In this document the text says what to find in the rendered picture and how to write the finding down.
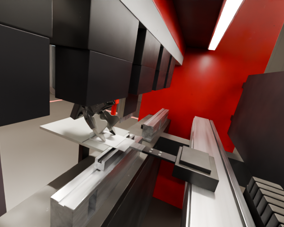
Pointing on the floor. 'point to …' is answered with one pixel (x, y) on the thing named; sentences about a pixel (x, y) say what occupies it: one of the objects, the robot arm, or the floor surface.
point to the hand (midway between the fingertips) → (107, 135)
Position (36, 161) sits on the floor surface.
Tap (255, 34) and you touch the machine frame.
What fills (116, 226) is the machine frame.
